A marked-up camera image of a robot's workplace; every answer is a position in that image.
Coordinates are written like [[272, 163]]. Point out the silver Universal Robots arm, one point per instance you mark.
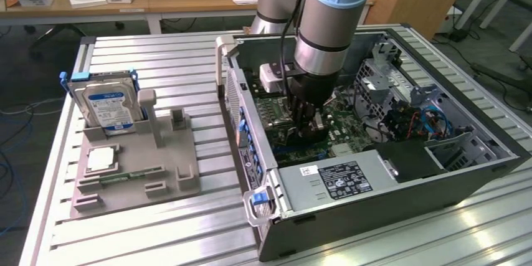
[[328, 29]]

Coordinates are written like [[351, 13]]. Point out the small silver chipset heatsink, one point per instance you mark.
[[341, 150]]

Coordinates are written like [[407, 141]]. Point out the grey power supply unit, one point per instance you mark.
[[299, 191]]

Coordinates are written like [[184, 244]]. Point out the grey metal disk bay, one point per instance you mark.
[[457, 150]]

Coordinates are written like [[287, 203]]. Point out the black floor stand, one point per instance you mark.
[[507, 76]]

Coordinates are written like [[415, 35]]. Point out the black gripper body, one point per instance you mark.
[[311, 91]]

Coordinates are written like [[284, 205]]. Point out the grey plastic parts rack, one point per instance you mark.
[[137, 166]]

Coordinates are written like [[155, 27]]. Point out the white metal table frame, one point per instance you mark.
[[467, 17]]

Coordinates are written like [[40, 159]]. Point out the black chair base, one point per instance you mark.
[[53, 34]]

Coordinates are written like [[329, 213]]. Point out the green RAM stick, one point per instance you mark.
[[120, 177]]

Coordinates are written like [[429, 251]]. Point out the silver perforated drive cage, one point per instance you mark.
[[373, 104]]

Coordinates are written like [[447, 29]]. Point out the small green graphics card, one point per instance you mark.
[[307, 138]]

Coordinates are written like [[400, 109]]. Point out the open dark PC case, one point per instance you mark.
[[373, 216]]

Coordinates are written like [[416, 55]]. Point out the green motherboard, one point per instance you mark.
[[347, 132]]

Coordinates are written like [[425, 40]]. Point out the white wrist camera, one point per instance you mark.
[[272, 79]]

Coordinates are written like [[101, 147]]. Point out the hard disk in blue caddy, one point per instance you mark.
[[105, 107]]

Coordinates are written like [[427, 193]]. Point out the black power brick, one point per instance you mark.
[[457, 35]]

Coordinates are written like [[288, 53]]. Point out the silver CPU chip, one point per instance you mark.
[[100, 159]]

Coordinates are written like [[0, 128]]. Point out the blue case latch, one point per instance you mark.
[[257, 199]]

